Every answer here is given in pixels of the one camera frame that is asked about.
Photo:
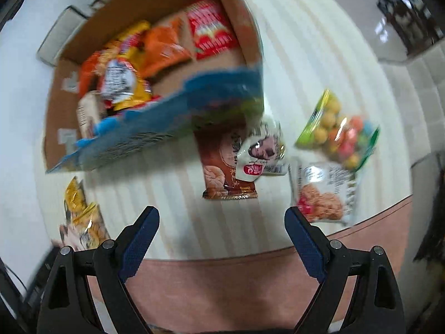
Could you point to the white chocolate stick packet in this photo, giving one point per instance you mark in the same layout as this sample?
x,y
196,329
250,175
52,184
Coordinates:
x,y
88,111

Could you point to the cardboard box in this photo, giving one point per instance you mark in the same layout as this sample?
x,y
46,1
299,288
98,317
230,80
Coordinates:
x,y
173,118

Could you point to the colourful candy ball packet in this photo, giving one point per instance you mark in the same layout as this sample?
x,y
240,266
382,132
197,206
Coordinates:
x,y
333,128

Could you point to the white cracker packet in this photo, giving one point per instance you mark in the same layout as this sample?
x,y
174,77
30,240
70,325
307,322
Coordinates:
x,y
320,195

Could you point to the orange snack packet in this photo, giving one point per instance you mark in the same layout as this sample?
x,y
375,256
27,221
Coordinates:
x,y
88,73
163,48

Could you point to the brown wooden chair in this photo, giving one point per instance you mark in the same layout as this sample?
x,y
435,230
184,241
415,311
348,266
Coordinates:
x,y
410,17

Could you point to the long red snack packet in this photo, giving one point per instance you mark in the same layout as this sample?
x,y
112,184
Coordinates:
x,y
212,31

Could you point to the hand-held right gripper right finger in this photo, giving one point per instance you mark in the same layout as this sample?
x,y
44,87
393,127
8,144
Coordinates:
x,y
306,243

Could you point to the large yellow noodle packet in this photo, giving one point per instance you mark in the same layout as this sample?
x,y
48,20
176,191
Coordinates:
x,y
121,76

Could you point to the brown walnut snack packet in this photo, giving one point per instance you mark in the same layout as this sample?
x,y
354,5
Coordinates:
x,y
219,174

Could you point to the yellow bread packet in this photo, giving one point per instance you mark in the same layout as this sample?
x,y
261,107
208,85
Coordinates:
x,y
87,226

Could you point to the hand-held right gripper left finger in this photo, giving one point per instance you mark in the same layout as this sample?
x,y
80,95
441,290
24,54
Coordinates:
x,y
139,247

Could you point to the small white snack packet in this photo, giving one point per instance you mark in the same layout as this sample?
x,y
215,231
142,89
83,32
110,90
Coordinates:
x,y
257,153

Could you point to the yellow snack packet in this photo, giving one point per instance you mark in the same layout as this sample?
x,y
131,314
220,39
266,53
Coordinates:
x,y
74,195

